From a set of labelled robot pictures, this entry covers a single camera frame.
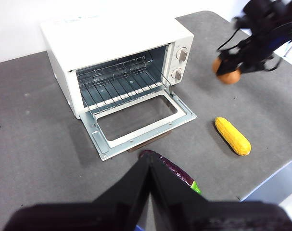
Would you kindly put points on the purple eggplant with green stem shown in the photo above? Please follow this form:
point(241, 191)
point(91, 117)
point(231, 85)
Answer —
point(179, 173)

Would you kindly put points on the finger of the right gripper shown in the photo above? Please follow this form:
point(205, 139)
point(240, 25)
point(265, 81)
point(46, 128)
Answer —
point(232, 61)

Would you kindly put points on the brown potato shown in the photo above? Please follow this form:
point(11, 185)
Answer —
point(230, 78)

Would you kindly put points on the oven timer knob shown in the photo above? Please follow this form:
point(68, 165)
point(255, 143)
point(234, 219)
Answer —
point(177, 74)

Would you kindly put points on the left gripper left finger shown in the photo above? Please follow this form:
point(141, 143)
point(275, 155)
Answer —
point(88, 216)

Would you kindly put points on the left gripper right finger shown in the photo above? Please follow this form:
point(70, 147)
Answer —
point(208, 216)

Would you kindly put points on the oven temperature knob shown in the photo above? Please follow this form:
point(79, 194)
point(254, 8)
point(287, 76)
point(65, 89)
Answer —
point(182, 54)

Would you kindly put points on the yellow corn cob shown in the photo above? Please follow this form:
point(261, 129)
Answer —
point(233, 137)

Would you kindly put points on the white Toshiba toaster oven body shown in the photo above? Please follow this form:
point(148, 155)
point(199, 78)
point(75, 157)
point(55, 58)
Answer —
point(107, 41)

